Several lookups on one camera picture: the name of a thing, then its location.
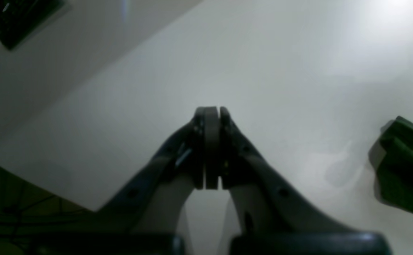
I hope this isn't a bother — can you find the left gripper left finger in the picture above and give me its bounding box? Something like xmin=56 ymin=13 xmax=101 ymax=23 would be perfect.
xmin=33 ymin=107 xmax=205 ymax=255

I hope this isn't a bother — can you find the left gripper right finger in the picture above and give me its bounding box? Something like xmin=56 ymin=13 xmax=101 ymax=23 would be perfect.
xmin=220 ymin=107 xmax=392 ymax=255

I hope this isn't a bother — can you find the dark green t-shirt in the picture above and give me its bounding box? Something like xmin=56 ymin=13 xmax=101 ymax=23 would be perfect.
xmin=368 ymin=116 xmax=413 ymax=213

